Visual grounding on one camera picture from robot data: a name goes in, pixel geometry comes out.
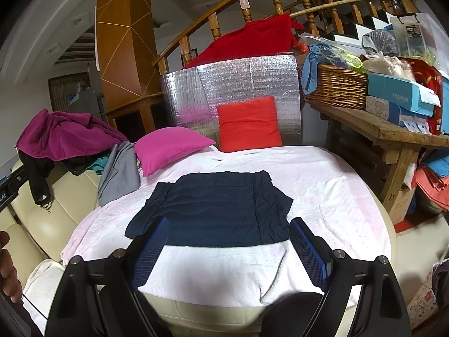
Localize white pink blanket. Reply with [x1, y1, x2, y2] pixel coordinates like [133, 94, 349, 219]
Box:
[23, 144, 393, 334]

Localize white patterned box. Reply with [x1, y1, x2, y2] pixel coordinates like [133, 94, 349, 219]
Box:
[365, 95, 430, 134]

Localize pink pillow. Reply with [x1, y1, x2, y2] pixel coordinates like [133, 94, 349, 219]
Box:
[134, 127, 216, 178]

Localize black garment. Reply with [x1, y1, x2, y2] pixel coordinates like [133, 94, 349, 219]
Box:
[17, 149, 116, 206]

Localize grey garment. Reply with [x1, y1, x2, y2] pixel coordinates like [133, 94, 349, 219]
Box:
[97, 141, 141, 208]

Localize light blue cloth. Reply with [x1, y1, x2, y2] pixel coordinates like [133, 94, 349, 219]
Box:
[302, 44, 337, 94]

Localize red blanket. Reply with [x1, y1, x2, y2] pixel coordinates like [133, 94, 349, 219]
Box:
[182, 13, 306, 69]

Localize patterned paper gift bag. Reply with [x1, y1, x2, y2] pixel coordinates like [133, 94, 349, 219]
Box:
[407, 270, 439, 331]

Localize blue folded cloth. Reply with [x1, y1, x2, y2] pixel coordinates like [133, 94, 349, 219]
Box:
[423, 149, 449, 178]

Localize wicker basket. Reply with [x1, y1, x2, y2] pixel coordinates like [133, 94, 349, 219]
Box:
[303, 64, 369, 110]

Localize person's left hand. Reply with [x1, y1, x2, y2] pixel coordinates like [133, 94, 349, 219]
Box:
[0, 232, 22, 300]

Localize teal garment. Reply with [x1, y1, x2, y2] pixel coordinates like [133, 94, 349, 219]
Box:
[92, 156, 109, 176]

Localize magenta fleece jacket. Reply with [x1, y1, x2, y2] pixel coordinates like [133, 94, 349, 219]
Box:
[16, 109, 130, 162]

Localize wooden stair railing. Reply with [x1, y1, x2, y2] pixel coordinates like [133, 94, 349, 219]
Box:
[152, 0, 421, 76]

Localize red pillow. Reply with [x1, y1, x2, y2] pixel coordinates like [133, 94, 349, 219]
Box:
[216, 96, 283, 153]

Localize rustic wooden table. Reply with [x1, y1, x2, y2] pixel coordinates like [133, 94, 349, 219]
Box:
[305, 95, 449, 215]

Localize beige bagged item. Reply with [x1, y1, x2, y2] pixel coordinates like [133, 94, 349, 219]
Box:
[361, 54, 416, 81]

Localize dark wooden cabinet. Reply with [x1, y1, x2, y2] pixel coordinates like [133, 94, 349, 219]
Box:
[48, 74, 92, 113]

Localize red patterned bag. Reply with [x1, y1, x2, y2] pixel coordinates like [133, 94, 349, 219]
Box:
[414, 60, 443, 136]

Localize yellow green item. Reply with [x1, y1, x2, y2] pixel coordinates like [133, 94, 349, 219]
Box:
[335, 51, 363, 71]

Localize brown cardboard box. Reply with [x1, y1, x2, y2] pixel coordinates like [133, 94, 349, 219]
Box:
[389, 183, 416, 225]

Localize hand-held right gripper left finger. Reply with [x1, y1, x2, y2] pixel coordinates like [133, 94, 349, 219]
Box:
[45, 216, 171, 337]

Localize silver foil insulation board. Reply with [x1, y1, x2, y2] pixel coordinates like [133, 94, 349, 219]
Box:
[159, 53, 303, 148]

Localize blue cardboard box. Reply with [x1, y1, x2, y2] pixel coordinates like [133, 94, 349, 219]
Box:
[366, 73, 441, 116]

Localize coral folded cloth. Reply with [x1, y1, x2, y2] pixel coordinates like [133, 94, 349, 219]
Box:
[414, 165, 449, 197]

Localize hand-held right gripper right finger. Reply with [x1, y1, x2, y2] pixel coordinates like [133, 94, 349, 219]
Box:
[288, 217, 412, 337]

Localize navy zip jacket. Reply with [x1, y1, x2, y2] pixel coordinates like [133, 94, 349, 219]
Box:
[125, 170, 294, 248]

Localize clear plastic storage box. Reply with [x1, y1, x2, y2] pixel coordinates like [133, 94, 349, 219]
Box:
[389, 12, 443, 67]

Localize plastic bag with dark contents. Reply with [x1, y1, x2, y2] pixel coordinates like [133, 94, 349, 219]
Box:
[362, 30, 398, 58]

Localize wooden pillar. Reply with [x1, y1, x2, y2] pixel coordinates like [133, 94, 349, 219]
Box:
[95, 0, 165, 137]

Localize person's dark pants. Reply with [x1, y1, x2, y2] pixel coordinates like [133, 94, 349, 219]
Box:
[133, 292, 325, 337]

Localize cream leather sofa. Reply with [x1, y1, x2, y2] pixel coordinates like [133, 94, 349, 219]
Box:
[0, 154, 397, 337]

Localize grey refrigerator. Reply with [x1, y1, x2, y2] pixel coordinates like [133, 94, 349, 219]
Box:
[68, 89, 106, 116]

